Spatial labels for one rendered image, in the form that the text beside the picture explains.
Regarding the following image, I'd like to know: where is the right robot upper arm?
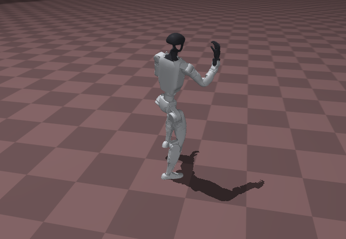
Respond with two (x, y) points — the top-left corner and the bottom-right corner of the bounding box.
(179, 62), (207, 87)

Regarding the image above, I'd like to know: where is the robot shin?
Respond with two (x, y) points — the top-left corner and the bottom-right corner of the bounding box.
(166, 144), (183, 176)
(165, 114), (174, 143)

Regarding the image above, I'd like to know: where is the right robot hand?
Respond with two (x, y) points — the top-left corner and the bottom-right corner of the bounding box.
(211, 41), (220, 66)

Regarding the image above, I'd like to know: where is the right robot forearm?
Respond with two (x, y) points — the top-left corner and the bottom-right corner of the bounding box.
(203, 60), (220, 85)

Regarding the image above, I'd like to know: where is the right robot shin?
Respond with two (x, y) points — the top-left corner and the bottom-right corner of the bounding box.
(166, 144), (183, 176)

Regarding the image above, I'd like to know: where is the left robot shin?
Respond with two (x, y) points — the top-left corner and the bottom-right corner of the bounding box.
(165, 114), (174, 143)

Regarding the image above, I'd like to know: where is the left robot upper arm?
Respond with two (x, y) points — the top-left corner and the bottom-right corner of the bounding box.
(154, 52), (164, 77)

